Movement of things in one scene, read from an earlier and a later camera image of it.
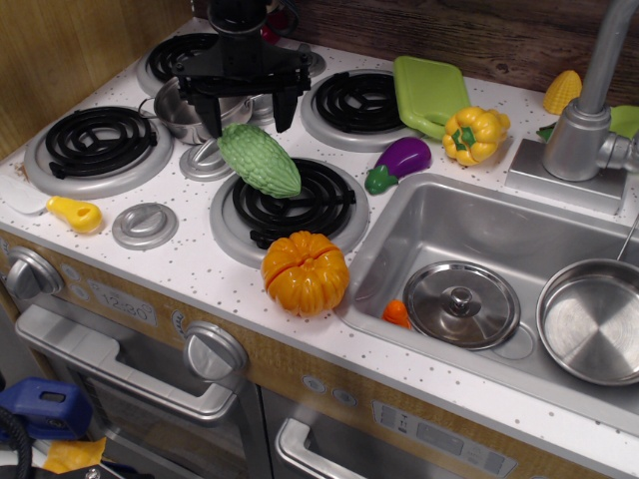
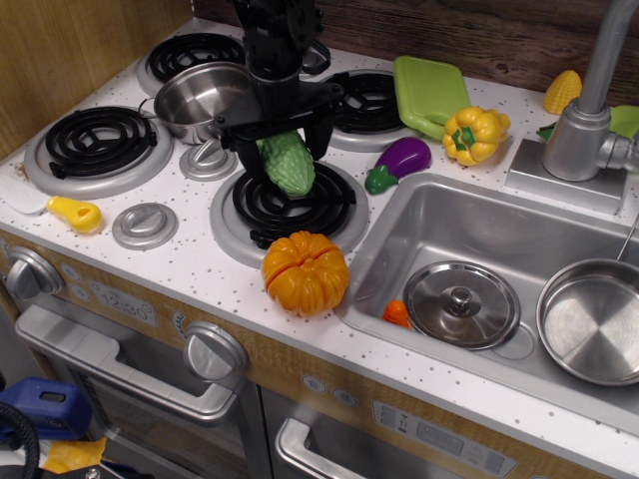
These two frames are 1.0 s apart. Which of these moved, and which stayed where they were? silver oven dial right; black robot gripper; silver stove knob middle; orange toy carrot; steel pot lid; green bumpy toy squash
Moved: green bumpy toy squash; black robot gripper
Stayed: orange toy carrot; silver oven dial right; silver stove knob middle; steel pot lid
